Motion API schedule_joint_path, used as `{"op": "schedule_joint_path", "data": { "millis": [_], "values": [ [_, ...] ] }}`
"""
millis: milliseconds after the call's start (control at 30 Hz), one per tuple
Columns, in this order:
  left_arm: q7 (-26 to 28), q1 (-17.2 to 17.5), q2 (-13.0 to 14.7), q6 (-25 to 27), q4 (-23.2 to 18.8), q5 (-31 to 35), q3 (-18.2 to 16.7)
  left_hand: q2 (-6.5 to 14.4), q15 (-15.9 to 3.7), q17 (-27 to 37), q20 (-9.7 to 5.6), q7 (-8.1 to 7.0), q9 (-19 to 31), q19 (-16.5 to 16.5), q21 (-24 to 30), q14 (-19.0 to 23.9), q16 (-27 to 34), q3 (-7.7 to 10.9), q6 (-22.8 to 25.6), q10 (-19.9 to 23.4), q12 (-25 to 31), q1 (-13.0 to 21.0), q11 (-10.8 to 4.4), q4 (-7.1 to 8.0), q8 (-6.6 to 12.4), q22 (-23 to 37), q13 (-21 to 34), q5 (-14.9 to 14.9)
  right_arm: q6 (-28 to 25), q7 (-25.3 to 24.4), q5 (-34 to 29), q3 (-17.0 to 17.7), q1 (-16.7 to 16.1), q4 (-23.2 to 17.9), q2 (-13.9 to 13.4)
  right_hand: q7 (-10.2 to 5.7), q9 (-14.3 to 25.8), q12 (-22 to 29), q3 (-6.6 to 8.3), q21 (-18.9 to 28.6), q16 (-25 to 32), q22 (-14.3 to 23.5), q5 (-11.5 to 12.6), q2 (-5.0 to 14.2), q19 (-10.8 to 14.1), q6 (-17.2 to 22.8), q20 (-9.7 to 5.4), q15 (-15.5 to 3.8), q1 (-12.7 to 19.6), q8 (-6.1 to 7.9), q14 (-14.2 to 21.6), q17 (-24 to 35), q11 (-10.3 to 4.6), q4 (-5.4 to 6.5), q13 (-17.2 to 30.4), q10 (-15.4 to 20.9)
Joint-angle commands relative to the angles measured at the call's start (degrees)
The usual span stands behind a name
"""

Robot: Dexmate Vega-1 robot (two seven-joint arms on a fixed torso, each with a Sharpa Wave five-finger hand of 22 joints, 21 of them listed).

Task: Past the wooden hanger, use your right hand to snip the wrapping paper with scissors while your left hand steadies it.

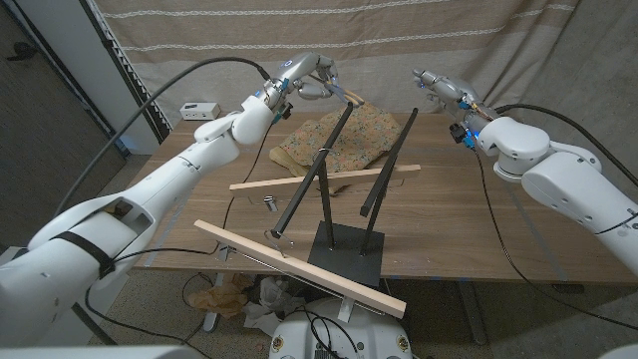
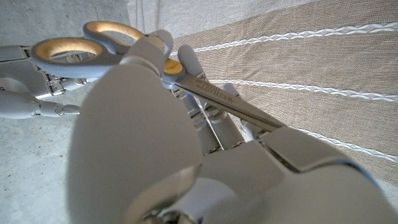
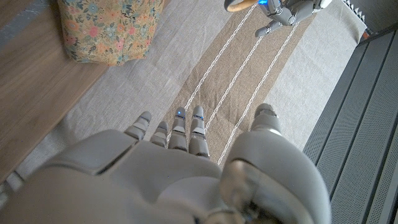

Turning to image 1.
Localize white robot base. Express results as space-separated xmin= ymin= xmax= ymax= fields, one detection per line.
xmin=268 ymin=297 xmax=414 ymax=359

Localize lower wooden slat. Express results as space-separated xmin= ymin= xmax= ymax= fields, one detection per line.
xmin=193 ymin=218 xmax=408 ymax=320

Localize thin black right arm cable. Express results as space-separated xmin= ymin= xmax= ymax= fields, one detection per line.
xmin=471 ymin=147 xmax=638 ymax=331

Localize grey table leg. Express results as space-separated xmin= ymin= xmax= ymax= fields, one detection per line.
xmin=457 ymin=281 xmax=488 ymax=346

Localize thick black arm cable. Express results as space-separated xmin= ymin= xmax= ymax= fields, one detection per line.
xmin=54 ymin=56 xmax=273 ymax=215
xmin=495 ymin=103 xmax=638 ymax=176

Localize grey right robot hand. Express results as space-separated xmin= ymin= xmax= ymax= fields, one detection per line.
xmin=412 ymin=68 xmax=493 ymax=135

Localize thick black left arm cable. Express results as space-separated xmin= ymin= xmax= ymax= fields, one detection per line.
xmin=54 ymin=56 xmax=273 ymax=215

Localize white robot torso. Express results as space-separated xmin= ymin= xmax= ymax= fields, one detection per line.
xmin=0 ymin=345 xmax=200 ymax=359

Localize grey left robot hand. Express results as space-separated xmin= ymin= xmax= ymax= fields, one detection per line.
xmin=262 ymin=51 xmax=340 ymax=109

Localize black metal hanger rack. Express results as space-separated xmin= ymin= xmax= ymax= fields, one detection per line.
xmin=270 ymin=102 xmax=420 ymax=288

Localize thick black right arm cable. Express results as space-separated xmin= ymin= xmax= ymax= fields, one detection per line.
xmin=495 ymin=103 xmax=638 ymax=176

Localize grey yellow handled scissors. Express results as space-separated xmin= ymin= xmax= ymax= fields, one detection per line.
xmin=318 ymin=74 xmax=368 ymax=107

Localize beige striped curtain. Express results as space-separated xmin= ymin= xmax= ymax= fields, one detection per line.
xmin=94 ymin=0 xmax=582 ymax=119

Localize white table leg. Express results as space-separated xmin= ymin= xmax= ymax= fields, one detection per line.
xmin=202 ymin=271 xmax=226 ymax=334

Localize crumpled brown paper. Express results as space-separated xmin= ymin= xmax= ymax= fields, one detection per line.
xmin=187 ymin=273 xmax=255 ymax=320

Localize wooden slat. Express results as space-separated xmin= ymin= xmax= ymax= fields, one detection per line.
xmin=228 ymin=164 xmax=423 ymax=198
xmin=193 ymin=218 xmax=408 ymax=320

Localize white power strip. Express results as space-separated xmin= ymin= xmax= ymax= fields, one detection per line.
xmin=179 ymin=102 xmax=221 ymax=122

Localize black door handle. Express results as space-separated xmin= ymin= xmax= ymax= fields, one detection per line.
xmin=4 ymin=42 xmax=39 ymax=62

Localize upper wooden slat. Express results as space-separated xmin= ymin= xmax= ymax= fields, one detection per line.
xmin=228 ymin=164 xmax=423 ymax=198

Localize floral fabric piece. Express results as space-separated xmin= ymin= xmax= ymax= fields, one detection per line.
xmin=271 ymin=99 xmax=404 ymax=176

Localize crumpled white paper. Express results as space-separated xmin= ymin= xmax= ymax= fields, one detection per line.
xmin=242 ymin=276 xmax=306 ymax=338

